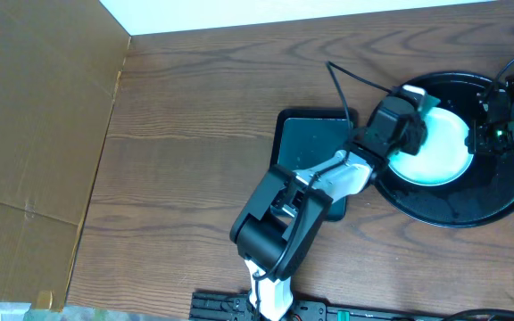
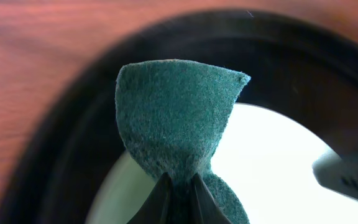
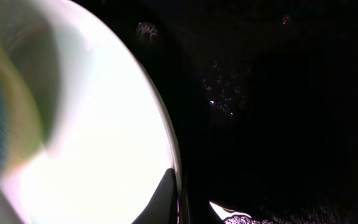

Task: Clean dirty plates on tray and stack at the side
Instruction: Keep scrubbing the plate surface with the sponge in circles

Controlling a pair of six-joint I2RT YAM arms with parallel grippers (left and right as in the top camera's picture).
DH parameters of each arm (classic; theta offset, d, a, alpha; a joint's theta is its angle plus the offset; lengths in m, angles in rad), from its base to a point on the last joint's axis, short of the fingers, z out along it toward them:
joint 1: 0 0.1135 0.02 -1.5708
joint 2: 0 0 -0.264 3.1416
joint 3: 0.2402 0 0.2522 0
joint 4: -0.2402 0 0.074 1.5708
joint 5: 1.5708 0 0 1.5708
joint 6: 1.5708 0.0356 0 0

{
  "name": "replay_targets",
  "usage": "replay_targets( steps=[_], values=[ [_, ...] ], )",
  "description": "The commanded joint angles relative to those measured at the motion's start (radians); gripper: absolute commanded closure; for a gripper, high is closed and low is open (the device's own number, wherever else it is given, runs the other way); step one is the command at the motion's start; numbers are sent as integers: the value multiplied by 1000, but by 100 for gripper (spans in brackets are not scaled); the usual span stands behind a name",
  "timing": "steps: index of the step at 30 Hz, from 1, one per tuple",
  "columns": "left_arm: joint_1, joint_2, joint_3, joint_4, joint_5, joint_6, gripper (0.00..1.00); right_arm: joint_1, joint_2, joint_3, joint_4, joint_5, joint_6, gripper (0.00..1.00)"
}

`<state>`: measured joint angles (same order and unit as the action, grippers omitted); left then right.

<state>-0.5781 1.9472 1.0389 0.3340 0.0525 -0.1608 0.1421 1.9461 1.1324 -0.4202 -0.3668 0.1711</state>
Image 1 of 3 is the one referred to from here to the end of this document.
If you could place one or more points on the brown cardboard sheet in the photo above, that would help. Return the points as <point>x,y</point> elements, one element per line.
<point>60,62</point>

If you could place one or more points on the green scrubbing sponge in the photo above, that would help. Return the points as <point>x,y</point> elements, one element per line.
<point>427,102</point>

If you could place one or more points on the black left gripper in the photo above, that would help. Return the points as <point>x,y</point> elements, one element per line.
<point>416,135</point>

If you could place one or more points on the black round tray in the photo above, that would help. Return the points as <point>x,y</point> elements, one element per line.
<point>484,193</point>

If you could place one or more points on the black rectangular tray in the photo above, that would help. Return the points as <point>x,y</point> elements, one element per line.
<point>308,138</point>

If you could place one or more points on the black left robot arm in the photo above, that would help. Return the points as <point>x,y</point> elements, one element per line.
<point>277,226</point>

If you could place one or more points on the green plate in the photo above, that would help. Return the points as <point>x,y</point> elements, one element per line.
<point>442,158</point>

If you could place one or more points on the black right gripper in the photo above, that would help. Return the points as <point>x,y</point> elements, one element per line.
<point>480,138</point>

